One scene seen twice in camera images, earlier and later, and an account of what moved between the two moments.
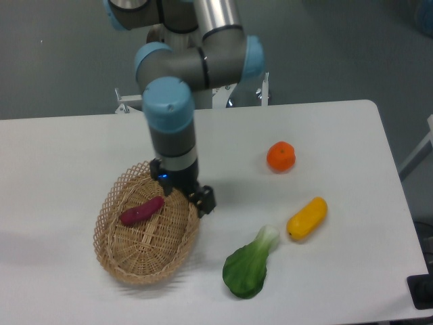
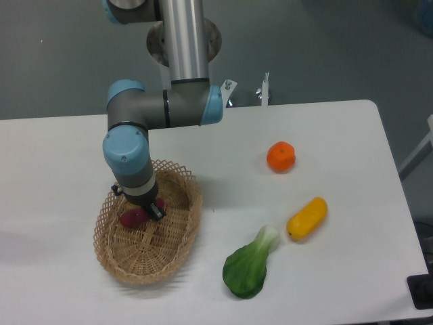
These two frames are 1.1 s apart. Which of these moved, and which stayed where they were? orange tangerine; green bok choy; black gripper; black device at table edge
Moved: black gripper
Stayed: black device at table edge; green bok choy; orange tangerine
